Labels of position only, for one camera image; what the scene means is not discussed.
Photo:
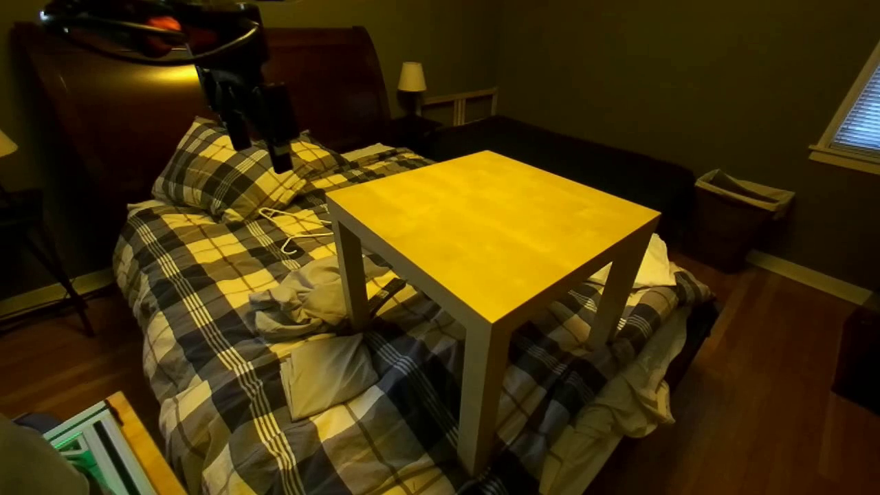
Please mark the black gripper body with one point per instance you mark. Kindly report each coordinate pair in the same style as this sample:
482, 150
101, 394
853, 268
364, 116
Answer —
234, 50

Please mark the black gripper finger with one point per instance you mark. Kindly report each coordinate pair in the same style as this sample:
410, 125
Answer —
234, 113
278, 132

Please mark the pale robot base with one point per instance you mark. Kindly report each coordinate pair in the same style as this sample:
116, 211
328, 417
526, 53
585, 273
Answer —
32, 464

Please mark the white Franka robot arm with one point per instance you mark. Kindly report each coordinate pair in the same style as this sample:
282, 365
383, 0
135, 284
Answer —
212, 17

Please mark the plaid pillow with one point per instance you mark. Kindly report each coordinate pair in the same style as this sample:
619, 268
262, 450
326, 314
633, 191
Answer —
208, 169

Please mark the white plastic clothes hanger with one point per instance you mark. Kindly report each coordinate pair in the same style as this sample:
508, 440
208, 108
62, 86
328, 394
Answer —
293, 246

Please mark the dark wooden headboard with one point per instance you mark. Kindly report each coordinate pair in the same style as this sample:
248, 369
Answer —
111, 128

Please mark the small bedside lamp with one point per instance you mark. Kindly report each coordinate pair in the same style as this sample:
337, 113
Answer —
410, 79

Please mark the plaid bed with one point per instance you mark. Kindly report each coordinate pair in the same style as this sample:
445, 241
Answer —
210, 284

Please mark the small light wooden table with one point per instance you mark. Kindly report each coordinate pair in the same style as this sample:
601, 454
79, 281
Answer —
486, 230

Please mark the pale lamp shade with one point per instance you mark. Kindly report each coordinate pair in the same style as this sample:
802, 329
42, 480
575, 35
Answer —
6, 145

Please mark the black tripod stand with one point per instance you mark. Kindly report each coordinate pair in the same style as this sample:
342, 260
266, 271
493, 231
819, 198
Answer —
38, 241

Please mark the dark low furniture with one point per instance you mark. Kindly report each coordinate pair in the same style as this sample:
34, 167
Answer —
568, 167

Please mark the light wooden board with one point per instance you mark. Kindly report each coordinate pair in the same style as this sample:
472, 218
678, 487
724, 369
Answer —
148, 443

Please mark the colourful striped box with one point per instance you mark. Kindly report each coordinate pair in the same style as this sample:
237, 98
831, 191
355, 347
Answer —
97, 450

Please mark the white bed sheet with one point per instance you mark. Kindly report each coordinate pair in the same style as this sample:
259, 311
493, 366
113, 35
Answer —
633, 402

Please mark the woven basket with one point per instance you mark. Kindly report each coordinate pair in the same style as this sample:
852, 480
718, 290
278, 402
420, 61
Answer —
739, 222

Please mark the window with white frame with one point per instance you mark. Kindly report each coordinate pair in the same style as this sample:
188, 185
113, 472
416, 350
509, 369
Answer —
857, 120

